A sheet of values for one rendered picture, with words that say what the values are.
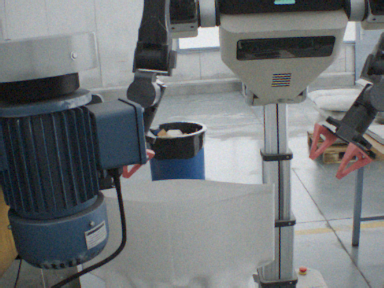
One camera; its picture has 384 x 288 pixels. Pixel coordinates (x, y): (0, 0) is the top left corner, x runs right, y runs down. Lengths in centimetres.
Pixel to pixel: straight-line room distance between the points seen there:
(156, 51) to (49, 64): 38
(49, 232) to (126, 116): 20
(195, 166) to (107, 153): 261
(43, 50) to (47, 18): 883
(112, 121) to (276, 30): 76
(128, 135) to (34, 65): 18
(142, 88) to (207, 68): 816
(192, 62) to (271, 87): 754
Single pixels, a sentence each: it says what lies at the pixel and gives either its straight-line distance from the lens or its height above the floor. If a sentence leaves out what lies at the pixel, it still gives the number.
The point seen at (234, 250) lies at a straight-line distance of 106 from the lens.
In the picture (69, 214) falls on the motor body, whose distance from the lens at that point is 65.
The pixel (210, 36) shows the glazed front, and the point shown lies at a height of 114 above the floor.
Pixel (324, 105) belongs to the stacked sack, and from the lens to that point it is 435.
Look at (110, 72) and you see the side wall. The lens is 914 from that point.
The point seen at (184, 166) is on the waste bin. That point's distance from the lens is 319.
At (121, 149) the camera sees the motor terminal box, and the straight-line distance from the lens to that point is 65.
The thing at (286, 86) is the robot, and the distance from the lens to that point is 148.
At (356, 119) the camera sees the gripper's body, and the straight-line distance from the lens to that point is 95.
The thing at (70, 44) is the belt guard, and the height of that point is 140.
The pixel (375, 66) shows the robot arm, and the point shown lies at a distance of 97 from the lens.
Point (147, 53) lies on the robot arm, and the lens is 92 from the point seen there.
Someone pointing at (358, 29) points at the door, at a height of 115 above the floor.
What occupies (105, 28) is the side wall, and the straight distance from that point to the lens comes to 911.
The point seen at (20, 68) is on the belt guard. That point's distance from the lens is 57.
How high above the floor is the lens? 142
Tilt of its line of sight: 15 degrees down
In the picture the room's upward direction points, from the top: 4 degrees counter-clockwise
